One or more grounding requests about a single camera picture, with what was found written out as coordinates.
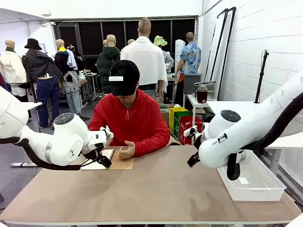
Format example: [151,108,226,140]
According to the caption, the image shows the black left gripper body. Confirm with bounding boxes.
[82,149,103,162]

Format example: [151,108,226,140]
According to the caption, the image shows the spiral notebook brown cover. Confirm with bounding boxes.
[80,148,134,171]

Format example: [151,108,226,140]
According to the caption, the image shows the person's left hand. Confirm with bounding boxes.
[118,140,136,160]

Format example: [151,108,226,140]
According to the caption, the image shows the green paper bag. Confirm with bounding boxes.
[174,111,193,142]

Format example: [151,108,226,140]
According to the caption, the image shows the red paper bag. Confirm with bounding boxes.
[178,115,204,145]

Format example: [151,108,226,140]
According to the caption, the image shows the person in red hoodie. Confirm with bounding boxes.
[88,88,170,157]

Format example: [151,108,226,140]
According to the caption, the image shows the brown cardboard box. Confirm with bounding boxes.
[160,111,170,128]

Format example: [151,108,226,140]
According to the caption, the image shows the small white side table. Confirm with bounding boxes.
[186,94,215,145]

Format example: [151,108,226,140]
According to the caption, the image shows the grey-green cloth bundle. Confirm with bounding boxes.
[159,103,176,115]

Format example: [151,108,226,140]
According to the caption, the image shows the glass jar dark liquid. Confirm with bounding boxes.
[196,84,209,104]

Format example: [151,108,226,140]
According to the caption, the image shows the white plastic mesh basket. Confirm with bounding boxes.
[217,151,286,202]

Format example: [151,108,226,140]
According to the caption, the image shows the background work table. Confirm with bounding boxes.
[79,70,99,102]

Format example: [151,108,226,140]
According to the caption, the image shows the grey cabinet box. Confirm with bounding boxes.
[183,73,203,95]

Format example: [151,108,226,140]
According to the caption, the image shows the black baseball cap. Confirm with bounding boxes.
[110,60,140,96]

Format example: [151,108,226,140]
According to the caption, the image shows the mannequin in dark puffer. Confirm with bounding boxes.
[96,34,121,95]

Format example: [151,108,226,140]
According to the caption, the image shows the mannequin with yellow collar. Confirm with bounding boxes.
[54,39,82,116]

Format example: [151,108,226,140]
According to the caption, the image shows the mannequin in floral shirt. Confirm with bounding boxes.
[174,32,202,107]

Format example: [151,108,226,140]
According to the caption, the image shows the mannequin with black hat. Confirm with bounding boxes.
[22,38,62,130]

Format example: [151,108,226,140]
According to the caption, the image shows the black tripod stand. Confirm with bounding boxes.
[254,50,270,104]

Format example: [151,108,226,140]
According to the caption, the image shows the white tower fan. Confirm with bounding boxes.
[175,39,186,64]

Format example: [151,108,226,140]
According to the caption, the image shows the black framed white panel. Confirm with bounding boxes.
[205,8,229,82]
[216,6,237,101]

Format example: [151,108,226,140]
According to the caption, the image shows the mannequin in white cape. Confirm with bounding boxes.
[120,17,169,101]

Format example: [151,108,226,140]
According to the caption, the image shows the mannequin in cream jacket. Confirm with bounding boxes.
[0,39,27,97]

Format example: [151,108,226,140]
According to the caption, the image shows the mannequin with green hat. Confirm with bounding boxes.
[153,35,175,73]

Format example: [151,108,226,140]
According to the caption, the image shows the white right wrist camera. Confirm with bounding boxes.
[183,125,199,140]

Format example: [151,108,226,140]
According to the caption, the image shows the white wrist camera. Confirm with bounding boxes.
[183,125,199,140]
[99,126,114,140]

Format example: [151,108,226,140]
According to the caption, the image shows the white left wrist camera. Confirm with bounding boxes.
[99,126,114,140]

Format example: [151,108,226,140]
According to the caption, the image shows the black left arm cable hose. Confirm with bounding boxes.
[0,137,82,171]

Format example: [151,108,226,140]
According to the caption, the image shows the dark window wall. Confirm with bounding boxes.
[53,16,199,62]

